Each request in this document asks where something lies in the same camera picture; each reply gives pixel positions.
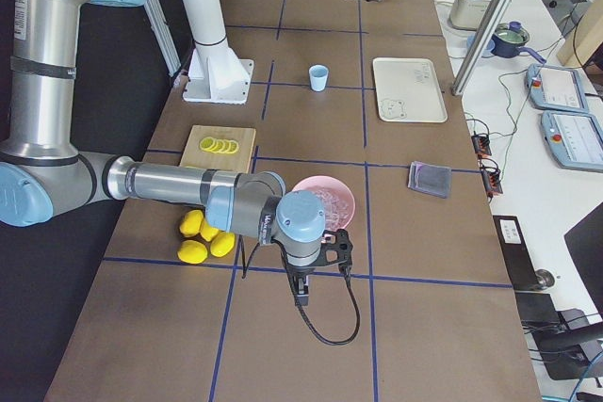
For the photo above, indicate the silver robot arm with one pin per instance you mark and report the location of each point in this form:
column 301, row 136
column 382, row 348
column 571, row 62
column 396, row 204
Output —
column 43, row 175

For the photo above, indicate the pile of ice cubes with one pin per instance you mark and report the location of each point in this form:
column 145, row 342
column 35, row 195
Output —
column 338, row 208

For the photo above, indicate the light blue plastic cup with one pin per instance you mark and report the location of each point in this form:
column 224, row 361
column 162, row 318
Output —
column 318, row 76

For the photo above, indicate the yellow lemon middle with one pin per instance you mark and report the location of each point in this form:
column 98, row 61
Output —
column 222, row 244

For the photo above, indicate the yellow lemon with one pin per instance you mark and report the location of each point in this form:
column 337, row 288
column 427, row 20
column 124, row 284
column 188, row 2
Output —
column 208, row 232
column 191, row 223
column 222, row 244
column 192, row 252

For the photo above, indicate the pink bowl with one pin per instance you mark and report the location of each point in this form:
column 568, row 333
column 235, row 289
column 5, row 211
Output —
column 313, row 183

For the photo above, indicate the cream bear serving tray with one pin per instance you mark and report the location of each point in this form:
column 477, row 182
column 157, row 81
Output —
column 408, row 90

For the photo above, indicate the yellow lemon top right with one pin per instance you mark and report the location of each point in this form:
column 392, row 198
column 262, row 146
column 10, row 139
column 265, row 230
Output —
column 208, row 232

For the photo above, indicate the yellow lemon bottom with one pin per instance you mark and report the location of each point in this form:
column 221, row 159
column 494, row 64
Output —
column 192, row 252

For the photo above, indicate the yellow lemon top left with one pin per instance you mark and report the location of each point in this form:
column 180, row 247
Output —
column 191, row 223

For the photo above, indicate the blue bowl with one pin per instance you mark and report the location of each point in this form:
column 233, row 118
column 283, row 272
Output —
column 487, row 51

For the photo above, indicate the blue saucepan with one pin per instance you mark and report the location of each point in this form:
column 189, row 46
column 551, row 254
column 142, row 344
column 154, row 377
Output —
column 511, row 39

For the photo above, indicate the wooden cutting board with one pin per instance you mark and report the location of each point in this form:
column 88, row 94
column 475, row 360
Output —
column 193, row 157

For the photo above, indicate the lemon slices row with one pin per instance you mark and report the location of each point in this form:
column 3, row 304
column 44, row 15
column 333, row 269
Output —
column 218, row 145

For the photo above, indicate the grey folded cloth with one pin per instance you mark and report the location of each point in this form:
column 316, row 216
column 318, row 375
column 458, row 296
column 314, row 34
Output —
column 435, row 180

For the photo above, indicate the teach pendant far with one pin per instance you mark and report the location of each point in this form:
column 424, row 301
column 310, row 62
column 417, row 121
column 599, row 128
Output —
column 556, row 88

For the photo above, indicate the teach pendant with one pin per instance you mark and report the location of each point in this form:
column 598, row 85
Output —
column 556, row 88
column 574, row 139

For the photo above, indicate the teach pendant near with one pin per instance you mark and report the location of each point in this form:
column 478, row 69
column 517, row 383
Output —
column 574, row 139

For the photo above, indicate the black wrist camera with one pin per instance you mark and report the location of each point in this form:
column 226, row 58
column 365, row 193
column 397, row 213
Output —
column 336, row 249

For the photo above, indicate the aluminium frame post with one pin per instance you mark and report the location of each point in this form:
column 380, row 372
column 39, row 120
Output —
column 484, row 33

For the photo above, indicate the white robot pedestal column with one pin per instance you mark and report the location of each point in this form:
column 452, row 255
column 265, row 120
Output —
column 216, row 74

